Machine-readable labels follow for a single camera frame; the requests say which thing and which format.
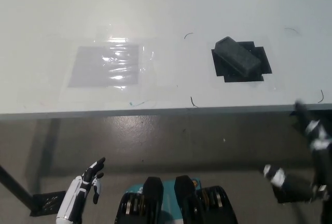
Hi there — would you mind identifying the black metal table leg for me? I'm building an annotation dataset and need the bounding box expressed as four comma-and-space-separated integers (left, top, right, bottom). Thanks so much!
0, 163, 36, 209

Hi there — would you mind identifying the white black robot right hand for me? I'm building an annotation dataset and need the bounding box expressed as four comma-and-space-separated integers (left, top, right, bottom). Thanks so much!
263, 101, 332, 199

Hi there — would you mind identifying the black tape spot marking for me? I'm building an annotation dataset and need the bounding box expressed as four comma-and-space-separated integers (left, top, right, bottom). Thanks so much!
211, 40, 272, 84

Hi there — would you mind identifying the dark grey whiteboard eraser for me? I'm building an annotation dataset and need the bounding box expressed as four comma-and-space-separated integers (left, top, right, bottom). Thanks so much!
214, 36, 262, 77

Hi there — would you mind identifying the clear plastic film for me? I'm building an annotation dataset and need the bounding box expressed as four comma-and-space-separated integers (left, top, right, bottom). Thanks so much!
59, 23, 162, 101

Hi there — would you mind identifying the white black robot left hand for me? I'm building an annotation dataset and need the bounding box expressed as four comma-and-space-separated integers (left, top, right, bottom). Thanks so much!
56, 157, 106, 224

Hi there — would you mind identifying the grey taped plastic sheet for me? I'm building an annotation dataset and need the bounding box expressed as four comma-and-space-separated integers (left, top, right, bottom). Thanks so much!
67, 44, 141, 89

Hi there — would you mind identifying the black teal robot torso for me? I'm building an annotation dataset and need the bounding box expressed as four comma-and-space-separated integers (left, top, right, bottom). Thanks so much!
114, 175, 238, 224

